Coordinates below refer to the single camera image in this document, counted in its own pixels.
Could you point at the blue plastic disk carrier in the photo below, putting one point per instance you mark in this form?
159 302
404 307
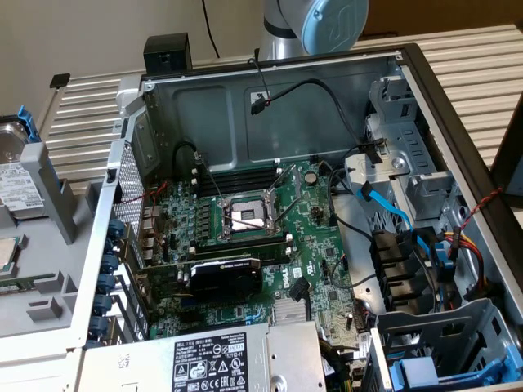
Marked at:
412 371

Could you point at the coin cell battery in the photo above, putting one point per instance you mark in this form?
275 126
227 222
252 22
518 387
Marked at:
311 176

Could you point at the grey power supply unit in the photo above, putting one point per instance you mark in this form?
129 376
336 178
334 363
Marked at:
286 355

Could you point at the black RAM slot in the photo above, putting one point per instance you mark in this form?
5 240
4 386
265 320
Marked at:
241 176
245 255
241 187
245 243

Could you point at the silver CPU chip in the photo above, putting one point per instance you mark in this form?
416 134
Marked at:
6 253

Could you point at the blue plastic latch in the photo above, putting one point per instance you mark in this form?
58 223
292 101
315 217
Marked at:
447 261

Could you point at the dark blue slot retainer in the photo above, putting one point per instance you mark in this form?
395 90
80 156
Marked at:
111 246
106 283
108 264
103 304
116 227
98 326

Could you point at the grey plastic parts rack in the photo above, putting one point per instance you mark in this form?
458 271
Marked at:
28 322

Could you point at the grey metal drive cage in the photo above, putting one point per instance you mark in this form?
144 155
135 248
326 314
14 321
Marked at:
408 143

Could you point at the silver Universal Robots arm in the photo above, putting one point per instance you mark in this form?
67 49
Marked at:
278 45

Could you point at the green Dell motherboard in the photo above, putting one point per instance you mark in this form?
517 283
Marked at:
310 245

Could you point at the small black box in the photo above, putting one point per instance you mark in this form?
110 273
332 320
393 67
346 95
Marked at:
167 49

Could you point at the CPU socket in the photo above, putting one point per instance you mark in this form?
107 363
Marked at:
241 210

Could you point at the dark brown stand post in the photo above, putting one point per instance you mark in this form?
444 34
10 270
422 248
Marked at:
510 134

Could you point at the black graphics card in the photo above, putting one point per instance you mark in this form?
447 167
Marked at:
224 281

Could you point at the metal socket cover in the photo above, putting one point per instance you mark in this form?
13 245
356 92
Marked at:
273 208

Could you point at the metal locking lever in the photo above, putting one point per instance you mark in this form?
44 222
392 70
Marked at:
289 211
214 181

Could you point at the open grey PC case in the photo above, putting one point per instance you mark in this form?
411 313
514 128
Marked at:
204 122

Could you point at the green RAM stick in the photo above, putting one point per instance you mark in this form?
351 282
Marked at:
20 281

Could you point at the silver chipset heat sink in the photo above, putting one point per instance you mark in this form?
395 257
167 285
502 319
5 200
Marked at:
288 312

